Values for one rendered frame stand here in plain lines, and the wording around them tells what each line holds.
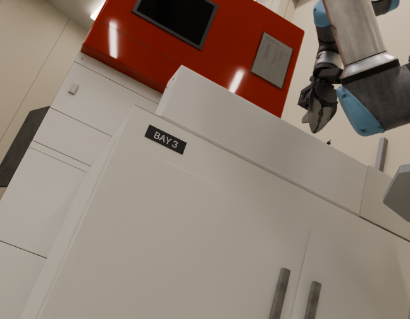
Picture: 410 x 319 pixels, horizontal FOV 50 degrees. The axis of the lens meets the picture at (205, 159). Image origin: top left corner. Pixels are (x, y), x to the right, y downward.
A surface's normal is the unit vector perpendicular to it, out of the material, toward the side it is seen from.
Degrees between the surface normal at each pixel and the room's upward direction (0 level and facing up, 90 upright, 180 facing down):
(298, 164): 90
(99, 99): 90
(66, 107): 90
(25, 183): 90
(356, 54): 135
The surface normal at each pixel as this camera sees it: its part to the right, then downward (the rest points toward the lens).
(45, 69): 0.59, -0.15
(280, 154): 0.40, -0.25
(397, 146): -0.74, -0.47
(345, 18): -0.51, 0.25
